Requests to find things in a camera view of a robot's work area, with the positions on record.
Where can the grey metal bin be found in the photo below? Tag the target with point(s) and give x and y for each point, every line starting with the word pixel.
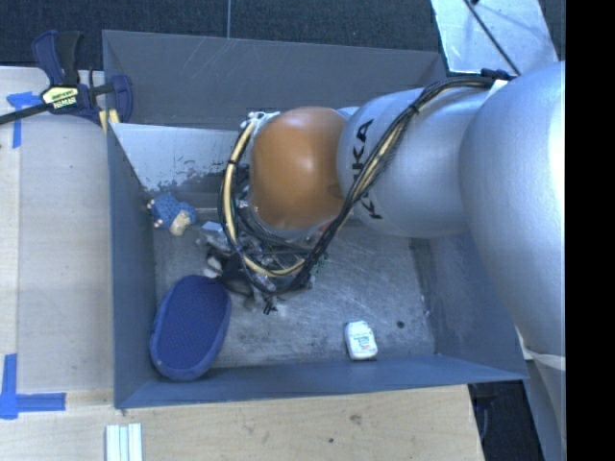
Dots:
pixel 336 305

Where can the blue toy animal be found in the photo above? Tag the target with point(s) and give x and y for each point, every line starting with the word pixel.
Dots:
pixel 168 209

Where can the blue oval cushion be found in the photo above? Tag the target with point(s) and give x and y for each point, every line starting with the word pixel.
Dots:
pixel 189 327

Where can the small white box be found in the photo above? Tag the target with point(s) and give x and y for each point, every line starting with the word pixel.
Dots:
pixel 360 340

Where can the pale wood flat board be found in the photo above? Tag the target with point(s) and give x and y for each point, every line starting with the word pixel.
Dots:
pixel 62 257

